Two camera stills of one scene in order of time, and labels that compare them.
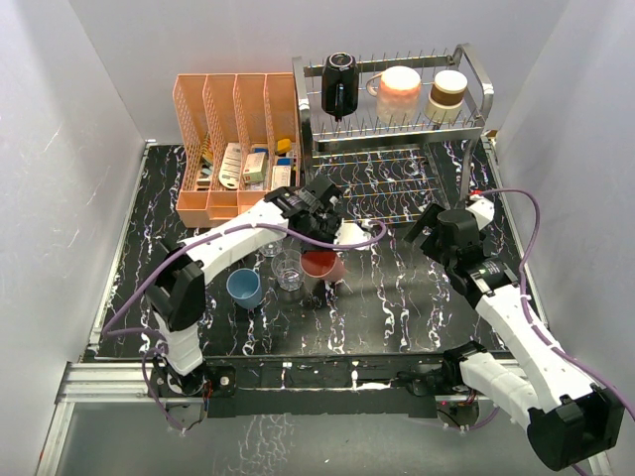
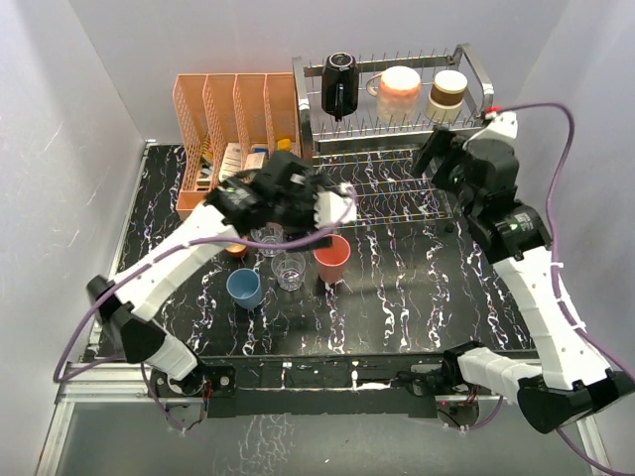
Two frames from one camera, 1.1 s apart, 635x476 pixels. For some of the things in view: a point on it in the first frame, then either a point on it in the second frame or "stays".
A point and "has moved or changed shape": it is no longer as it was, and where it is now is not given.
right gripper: (427, 220) -> (442, 145)
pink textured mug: (398, 90) stays
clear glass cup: (288, 268) stays
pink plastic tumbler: (322, 264) has moved or changed shape
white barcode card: (230, 174) stays
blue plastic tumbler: (244, 286) stays
